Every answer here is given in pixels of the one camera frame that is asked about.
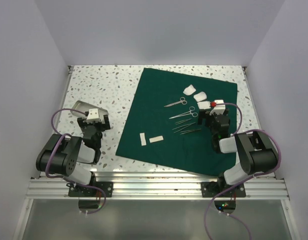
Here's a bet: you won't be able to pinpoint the white gauze pad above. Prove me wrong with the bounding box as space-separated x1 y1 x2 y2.
193 91 207 102
183 84 196 96
197 101 211 110

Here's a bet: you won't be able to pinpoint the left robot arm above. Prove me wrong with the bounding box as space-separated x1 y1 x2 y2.
36 112 110 197

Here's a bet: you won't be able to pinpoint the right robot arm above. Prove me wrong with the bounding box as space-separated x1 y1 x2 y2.
198 109 279 197

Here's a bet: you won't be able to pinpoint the silver surgical scissors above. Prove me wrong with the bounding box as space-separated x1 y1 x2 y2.
164 97 187 108

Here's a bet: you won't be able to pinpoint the green surgical drape cloth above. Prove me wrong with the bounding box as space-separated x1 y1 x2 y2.
116 68 237 176

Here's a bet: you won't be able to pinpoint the long tweezers lower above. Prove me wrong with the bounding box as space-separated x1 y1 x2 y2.
180 128 201 135

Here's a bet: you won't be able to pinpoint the long tweezers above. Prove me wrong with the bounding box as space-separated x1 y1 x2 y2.
173 122 195 133
180 128 201 135

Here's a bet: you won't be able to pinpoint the metal instrument tray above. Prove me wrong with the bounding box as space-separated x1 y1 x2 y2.
72 100 109 116

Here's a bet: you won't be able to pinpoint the silver hemostat forceps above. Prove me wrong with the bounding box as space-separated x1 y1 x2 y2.
169 106 198 119

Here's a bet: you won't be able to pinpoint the long tweezers middle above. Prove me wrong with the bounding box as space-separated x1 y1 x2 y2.
173 122 195 133

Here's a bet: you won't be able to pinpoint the short tweezers upper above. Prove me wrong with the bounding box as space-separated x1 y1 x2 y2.
175 118 191 125

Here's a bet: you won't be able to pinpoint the white strip packet left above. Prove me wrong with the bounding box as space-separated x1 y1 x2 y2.
140 132 146 146

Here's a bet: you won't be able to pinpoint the white strip packet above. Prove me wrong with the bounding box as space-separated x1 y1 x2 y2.
140 132 146 146
149 135 164 143

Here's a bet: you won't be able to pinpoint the white strip packet right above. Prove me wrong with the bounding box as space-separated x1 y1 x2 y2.
149 135 164 143

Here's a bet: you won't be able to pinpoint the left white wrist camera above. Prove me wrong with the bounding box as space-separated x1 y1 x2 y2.
86 108 100 122

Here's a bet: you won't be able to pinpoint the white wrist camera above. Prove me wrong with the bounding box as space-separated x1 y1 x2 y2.
210 99 226 115
86 108 100 122

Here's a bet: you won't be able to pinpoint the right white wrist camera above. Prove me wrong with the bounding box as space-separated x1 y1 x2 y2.
210 99 226 115

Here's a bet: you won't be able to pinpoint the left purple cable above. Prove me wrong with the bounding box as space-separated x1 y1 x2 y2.
45 107 107 215

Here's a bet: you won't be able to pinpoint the purple cable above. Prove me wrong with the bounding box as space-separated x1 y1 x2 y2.
203 102 282 240
45 107 107 215

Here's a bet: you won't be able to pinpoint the aluminium rail frame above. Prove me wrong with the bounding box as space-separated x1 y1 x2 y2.
26 65 289 200

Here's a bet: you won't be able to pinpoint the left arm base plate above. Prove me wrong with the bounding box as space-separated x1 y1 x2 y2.
66 181 114 198

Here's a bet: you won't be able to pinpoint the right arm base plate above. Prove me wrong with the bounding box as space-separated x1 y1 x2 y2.
200 181 246 198

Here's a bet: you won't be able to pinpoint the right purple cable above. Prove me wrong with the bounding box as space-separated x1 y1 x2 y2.
203 102 282 240

